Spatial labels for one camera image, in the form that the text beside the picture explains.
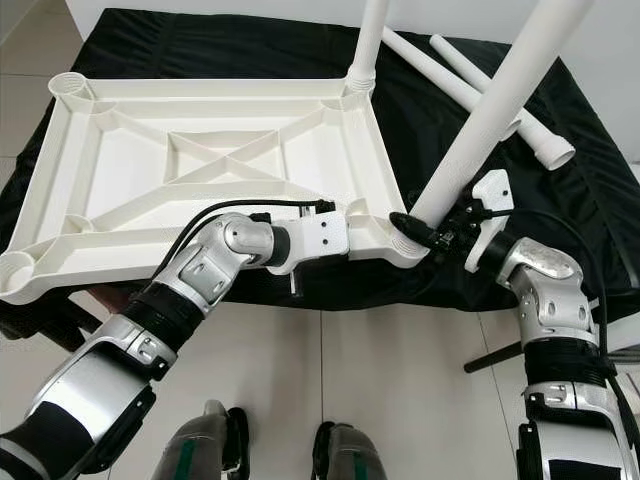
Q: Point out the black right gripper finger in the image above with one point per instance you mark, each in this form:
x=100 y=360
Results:
x=412 y=228

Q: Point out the white plastic children table top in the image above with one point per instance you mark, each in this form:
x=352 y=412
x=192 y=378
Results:
x=120 y=170

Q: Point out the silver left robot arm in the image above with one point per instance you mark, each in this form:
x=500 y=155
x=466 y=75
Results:
x=150 y=330

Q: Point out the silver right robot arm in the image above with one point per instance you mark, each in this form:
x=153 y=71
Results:
x=555 y=300

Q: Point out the black table cloth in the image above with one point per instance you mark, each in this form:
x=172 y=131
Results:
x=460 y=130

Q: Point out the grey robot right leg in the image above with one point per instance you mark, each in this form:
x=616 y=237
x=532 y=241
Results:
x=350 y=455

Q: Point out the grey robot leg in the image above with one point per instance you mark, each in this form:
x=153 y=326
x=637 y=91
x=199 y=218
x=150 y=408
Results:
x=350 y=455
x=208 y=445

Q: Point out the grey robot left leg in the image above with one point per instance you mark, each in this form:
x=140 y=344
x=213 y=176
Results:
x=208 y=445

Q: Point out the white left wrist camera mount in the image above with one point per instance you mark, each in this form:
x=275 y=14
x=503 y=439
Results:
x=315 y=237

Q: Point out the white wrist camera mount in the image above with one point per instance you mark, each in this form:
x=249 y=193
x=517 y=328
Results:
x=315 y=237
x=495 y=195

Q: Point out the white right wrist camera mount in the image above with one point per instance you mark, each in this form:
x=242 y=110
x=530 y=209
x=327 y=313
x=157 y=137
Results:
x=495 y=195

